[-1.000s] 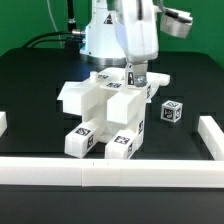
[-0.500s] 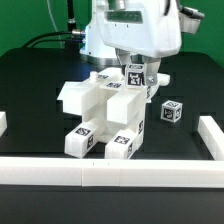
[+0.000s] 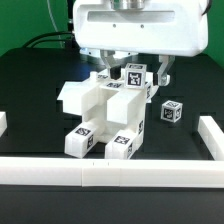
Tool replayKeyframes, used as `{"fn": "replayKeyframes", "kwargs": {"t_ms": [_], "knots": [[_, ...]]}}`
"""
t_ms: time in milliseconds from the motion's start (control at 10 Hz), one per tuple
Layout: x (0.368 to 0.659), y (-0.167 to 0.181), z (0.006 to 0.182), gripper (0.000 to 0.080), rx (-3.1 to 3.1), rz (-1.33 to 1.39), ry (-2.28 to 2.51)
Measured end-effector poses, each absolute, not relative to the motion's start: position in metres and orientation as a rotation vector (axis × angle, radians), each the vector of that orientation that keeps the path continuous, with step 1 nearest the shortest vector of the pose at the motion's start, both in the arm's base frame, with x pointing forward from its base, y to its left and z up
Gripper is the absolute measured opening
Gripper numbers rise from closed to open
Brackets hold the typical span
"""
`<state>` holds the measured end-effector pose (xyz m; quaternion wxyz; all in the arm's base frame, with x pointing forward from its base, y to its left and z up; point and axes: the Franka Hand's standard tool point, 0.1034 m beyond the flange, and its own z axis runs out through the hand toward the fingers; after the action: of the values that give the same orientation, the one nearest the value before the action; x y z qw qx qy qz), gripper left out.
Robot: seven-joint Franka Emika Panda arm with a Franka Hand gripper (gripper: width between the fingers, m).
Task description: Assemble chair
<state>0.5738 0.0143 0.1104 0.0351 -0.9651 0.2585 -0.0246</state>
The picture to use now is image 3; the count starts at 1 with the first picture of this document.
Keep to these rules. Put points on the white fence bar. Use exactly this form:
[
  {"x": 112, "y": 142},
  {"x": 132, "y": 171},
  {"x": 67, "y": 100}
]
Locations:
[
  {"x": 116, "y": 173},
  {"x": 212, "y": 136},
  {"x": 3, "y": 122}
]

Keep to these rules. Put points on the white chair back frame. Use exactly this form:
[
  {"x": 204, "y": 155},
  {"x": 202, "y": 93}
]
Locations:
[{"x": 74, "y": 94}]

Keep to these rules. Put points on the black vertical pole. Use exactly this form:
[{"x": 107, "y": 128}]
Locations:
[{"x": 70, "y": 4}]

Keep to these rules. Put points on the white left fence bar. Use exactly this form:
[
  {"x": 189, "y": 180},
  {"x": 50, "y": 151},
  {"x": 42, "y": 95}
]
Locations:
[{"x": 3, "y": 122}]

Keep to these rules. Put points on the white front fence bar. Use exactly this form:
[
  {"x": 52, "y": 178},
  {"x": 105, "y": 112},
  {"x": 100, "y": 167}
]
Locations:
[{"x": 116, "y": 173}]

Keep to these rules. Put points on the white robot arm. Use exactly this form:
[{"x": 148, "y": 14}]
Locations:
[{"x": 167, "y": 28}]

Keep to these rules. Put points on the white right fence bar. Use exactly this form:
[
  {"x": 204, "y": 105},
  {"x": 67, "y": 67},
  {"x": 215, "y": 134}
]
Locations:
[{"x": 212, "y": 136}]

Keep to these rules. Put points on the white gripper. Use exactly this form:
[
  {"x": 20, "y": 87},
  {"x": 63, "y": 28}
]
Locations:
[{"x": 162, "y": 27}]

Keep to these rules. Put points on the white tagged cube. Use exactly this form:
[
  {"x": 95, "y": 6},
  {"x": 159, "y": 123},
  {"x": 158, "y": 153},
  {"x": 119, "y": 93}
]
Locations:
[
  {"x": 135, "y": 75},
  {"x": 171, "y": 111}
]

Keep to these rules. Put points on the white chair seat part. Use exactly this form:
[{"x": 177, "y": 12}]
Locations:
[{"x": 113, "y": 107}]

